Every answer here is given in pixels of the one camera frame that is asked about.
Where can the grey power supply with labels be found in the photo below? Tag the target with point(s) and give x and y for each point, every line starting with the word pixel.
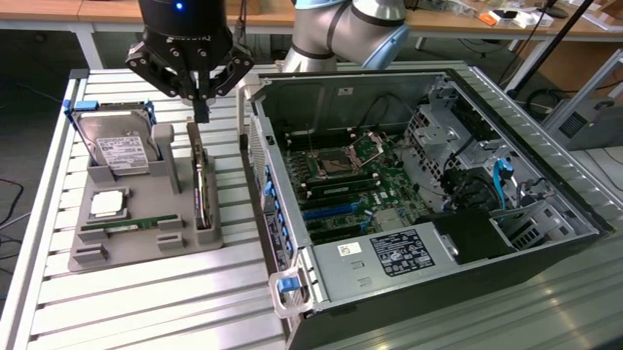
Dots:
pixel 341 277

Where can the small white box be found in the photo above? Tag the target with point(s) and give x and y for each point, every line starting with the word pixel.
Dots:
pixel 533 21

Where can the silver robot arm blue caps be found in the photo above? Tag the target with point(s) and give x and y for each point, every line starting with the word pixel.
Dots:
pixel 317 36

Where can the green RAM stick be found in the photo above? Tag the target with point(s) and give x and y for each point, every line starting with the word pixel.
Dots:
pixel 146 221

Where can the blue case latch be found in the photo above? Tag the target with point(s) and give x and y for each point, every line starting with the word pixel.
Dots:
pixel 288 284

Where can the metal socket cover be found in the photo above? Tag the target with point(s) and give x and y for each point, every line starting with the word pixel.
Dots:
pixel 368 147

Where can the CPU socket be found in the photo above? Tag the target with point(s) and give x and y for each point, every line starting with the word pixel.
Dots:
pixel 334 162

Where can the hard disk with blue bracket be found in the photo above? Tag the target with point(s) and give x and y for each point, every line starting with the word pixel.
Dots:
pixel 122 146

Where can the grey metal disk bay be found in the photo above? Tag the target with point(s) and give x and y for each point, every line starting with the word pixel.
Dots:
pixel 536 222

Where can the black RAM stick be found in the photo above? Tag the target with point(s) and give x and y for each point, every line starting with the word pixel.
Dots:
pixel 341 187

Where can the wooden desk white legs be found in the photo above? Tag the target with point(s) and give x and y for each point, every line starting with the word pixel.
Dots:
pixel 574 31
pixel 49 14

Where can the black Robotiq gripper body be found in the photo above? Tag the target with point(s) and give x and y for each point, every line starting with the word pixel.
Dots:
pixel 185 33

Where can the grey metal cabinet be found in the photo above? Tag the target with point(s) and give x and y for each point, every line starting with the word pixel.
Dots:
pixel 598 124

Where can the perforated metal drive cage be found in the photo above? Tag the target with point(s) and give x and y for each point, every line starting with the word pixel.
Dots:
pixel 429 156

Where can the black expansion slot blue latch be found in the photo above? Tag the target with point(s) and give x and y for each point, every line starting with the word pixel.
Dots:
pixel 336 226

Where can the green Dell motherboard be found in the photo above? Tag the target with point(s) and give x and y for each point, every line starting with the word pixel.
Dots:
pixel 390 178

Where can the graphics card with metal bracket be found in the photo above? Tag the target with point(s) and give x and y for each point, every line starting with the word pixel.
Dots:
pixel 202 189

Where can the grey printed parts rack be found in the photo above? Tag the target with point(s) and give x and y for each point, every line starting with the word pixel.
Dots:
pixel 142 204

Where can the black stand pole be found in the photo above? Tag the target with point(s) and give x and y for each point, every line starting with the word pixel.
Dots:
pixel 560 36

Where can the silver CPU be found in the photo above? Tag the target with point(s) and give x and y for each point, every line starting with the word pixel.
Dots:
pixel 107 204

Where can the open black PC case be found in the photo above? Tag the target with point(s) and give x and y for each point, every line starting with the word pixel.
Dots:
pixel 438 310

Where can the black plastic shroud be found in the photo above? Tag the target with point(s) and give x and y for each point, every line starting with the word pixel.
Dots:
pixel 468 233

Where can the silver chipset heatsink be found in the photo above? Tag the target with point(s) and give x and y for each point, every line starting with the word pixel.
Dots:
pixel 390 218

